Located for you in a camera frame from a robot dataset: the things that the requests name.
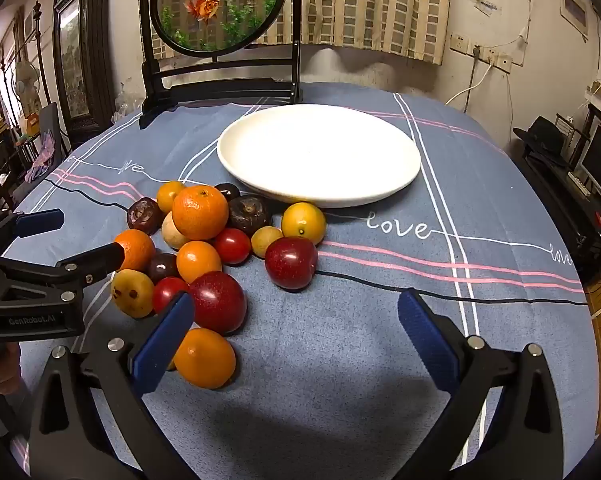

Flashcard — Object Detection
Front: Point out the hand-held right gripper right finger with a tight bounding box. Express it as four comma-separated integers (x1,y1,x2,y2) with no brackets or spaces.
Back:
397,288,565,480

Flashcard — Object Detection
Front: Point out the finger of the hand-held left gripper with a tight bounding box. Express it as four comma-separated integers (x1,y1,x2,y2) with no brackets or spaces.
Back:
0,241,126,306
0,208,65,261

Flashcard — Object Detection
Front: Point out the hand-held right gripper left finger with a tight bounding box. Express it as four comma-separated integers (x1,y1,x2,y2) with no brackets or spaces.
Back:
28,291,196,480

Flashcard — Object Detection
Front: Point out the large red plum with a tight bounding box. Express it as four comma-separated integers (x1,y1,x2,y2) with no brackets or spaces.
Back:
188,271,248,336

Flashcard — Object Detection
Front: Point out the dark purple passion fruit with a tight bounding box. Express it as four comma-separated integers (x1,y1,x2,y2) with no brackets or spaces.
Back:
228,195,271,237
127,197,164,236

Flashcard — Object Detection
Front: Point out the pale tan round fruit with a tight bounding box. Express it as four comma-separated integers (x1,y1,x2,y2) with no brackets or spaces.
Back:
161,211,188,250

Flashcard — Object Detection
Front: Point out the small tangerine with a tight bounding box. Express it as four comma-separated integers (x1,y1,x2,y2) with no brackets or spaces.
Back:
157,180,187,213

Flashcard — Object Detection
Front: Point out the large tangerine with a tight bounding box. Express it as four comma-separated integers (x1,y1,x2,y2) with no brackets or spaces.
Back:
172,185,230,241

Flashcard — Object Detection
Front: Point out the small tan longan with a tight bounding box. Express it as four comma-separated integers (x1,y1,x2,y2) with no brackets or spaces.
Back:
251,226,284,258

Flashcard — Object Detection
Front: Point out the yellow round citrus fruit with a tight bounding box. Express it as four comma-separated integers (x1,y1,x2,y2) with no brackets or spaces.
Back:
281,202,327,246

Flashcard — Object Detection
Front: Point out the white oval plate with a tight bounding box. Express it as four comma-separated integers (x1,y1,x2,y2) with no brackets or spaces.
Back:
217,104,422,209

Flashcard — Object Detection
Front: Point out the person's left hand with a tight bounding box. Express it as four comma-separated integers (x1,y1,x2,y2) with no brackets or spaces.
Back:
0,342,22,396

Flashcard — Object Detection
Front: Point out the yellow spotted loquat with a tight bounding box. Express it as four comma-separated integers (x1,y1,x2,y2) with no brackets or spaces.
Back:
111,269,155,319

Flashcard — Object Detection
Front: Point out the purple cloth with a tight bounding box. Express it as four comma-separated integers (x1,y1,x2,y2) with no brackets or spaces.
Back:
24,130,61,183

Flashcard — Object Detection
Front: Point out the white standing fan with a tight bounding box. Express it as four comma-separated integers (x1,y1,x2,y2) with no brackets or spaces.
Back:
14,60,41,111

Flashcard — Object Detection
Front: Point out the dark wooden framed panel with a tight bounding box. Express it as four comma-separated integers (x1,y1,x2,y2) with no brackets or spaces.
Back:
53,0,116,136

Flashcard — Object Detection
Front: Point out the black media stand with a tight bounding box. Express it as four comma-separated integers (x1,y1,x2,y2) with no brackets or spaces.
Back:
517,150,601,281

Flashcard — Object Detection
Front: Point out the black hat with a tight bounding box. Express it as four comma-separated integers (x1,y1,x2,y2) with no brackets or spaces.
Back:
513,116,573,161

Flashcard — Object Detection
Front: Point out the round goldfish table screen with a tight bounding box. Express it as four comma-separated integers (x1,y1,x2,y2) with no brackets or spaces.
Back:
138,0,306,131

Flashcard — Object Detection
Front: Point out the beige checked curtain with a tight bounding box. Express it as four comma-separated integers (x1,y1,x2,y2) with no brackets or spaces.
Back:
300,0,453,66

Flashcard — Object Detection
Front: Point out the white power cable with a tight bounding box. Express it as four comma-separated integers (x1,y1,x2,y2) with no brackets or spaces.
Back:
445,35,528,106

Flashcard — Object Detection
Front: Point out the framed wall vent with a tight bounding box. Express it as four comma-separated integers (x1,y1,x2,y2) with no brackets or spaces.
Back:
560,0,591,41

